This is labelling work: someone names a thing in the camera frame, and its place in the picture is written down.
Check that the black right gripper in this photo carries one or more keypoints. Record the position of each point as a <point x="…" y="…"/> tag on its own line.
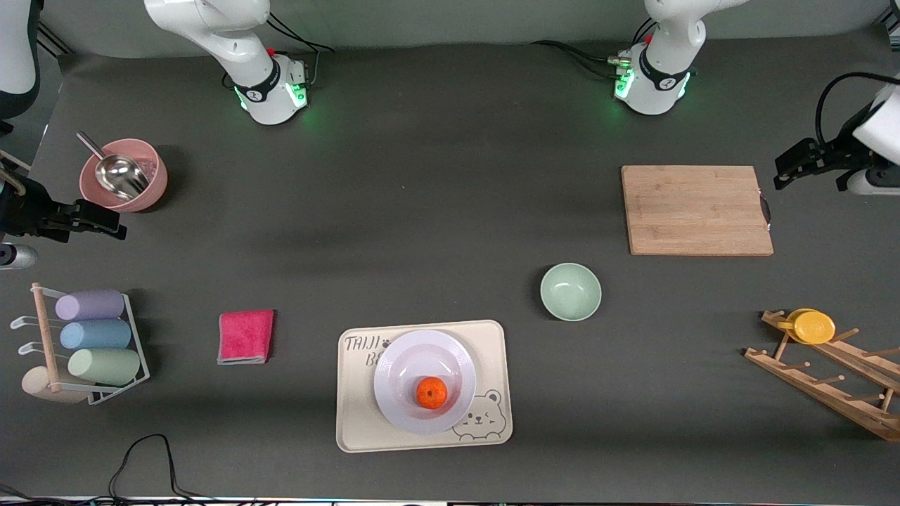
<point x="22" y="213"/>

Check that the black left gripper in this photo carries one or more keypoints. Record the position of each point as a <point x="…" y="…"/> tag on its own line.
<point x="838" y="156"/>

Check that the pink folded cloth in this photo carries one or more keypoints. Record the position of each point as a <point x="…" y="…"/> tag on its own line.
<point x="245" y="336"/>

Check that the wooden cutting board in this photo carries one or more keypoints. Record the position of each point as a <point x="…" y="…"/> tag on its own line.
<point x="696" y="211"/>

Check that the green cup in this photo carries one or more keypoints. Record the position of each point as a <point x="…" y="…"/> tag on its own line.
<point x="104" y="366"/>

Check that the purple cup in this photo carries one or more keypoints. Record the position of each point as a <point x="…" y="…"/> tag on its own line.
<point x="90" y="305"/>

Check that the pink bowl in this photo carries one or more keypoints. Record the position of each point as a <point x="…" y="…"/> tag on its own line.
<point x="151" y="190"/>

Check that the dark metal frame bar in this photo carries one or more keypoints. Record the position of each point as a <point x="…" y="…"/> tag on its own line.
<point x="56" y="41"/>

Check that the beige bear print tray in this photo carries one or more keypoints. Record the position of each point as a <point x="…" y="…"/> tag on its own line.
<point x="355" y="422"/>

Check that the blue cup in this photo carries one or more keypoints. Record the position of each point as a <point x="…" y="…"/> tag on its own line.
<point x="95" y="334"/>

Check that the white round plate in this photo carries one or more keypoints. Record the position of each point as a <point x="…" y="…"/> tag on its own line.
<point x="422" y="355"/>

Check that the yellow cup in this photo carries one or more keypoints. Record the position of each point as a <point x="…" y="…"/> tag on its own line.
<point x="813" y="327"/>

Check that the light green bowl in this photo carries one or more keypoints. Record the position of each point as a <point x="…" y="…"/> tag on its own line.
<point x="570" y="292"/>

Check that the beige cup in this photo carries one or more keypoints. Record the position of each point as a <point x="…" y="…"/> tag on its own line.
<point x="39" y="385"/>

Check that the wooden peg rack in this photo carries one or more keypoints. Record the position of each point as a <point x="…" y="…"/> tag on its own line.
<point x="830" y="393"/>

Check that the orange fruit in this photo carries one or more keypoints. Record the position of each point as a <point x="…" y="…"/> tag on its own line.
<point x="432" y="393"/>

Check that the metal scoop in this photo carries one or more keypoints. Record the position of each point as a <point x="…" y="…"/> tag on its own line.
<point x="119" y="176"/>

